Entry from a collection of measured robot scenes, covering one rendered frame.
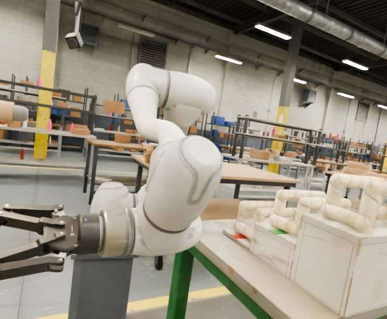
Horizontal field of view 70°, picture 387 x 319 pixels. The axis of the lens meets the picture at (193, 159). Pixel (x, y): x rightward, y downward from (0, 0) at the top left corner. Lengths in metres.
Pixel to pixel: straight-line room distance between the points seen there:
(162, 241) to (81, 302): 0.90
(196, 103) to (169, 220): 0.58
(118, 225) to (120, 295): 0.89
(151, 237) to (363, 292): 0.46
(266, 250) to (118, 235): 0.45
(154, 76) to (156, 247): 0.58
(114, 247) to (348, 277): 0.47
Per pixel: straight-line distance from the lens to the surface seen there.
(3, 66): 11.66
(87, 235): 0.53
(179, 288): 1.09
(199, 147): 0.43
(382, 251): 0.74
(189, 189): 0.43
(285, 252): 0.78
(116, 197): 1.27
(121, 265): 1.33
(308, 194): 0.91
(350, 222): 0.69
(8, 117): 0.50
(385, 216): 0.87
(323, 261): 0.71
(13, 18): 11.92
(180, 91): 0.96
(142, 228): 0.54
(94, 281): 1.36
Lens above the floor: 1.26
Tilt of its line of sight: 6 degrees down
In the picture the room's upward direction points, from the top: 8 degrees clockwise
